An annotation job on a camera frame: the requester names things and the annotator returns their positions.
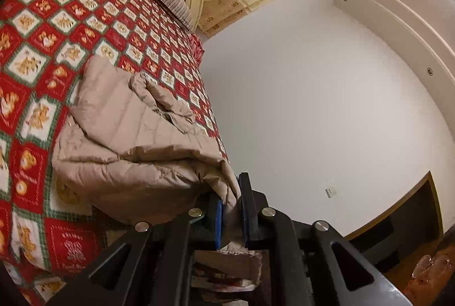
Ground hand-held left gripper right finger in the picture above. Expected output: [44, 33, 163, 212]
[238, 172, 415, 306]

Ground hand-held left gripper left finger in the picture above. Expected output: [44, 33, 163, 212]
[46, 190, 224, 306]

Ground beige quilted jacket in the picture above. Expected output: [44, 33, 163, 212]
[53, 56, 264, 292]

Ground red crumpled cloth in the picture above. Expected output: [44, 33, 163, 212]
[188, 34, 206, 60]

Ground eyeglasses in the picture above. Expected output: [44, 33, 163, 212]
[411, 254, 453, 284]

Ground person's face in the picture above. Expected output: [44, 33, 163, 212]
[403, 231, 455, 306]

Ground striped pillow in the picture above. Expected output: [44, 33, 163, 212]
[146, 0, 197, 33]

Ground red checkered printed bedspread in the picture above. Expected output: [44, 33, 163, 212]
[0, 0, 229, 306]

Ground wooden door frame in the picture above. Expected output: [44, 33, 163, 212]
[344, 170, 446, 274]

